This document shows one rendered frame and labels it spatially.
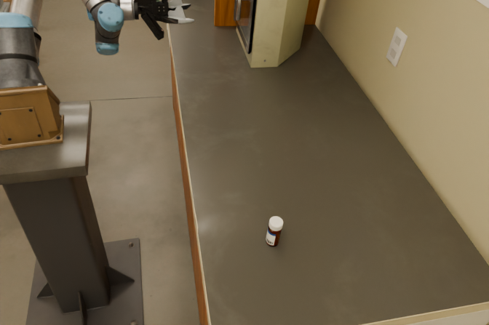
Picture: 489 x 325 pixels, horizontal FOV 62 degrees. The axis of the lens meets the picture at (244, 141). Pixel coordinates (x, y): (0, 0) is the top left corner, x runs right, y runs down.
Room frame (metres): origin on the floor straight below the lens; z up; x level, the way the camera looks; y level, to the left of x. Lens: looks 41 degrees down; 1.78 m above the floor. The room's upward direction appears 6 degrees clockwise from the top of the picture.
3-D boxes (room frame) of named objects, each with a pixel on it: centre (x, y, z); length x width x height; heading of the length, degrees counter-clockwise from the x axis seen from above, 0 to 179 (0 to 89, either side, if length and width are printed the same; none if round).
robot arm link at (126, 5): (1.34, 0.45, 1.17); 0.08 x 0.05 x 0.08; 15
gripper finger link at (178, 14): (1.33, 0.27, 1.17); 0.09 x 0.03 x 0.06; 74
